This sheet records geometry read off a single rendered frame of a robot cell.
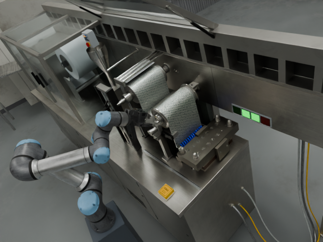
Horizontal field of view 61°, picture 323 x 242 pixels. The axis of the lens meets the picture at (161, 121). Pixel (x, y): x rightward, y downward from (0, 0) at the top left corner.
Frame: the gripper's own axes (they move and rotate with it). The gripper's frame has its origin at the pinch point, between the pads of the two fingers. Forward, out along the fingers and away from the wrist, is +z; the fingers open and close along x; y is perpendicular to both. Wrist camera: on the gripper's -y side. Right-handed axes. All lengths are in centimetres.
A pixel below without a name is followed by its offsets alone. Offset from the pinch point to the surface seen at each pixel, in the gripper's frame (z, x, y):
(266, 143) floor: 170, 5, -24
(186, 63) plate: 21.9, 6.8, 36.0
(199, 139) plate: 31.2, -11.8, -6.6
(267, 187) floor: 136, -23, -53
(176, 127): 16.6, -3.9, -1.5
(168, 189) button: 11.9, -15.1, -36.7
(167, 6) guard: -26, -18, 57
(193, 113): 29.0, -3.9, 7.7
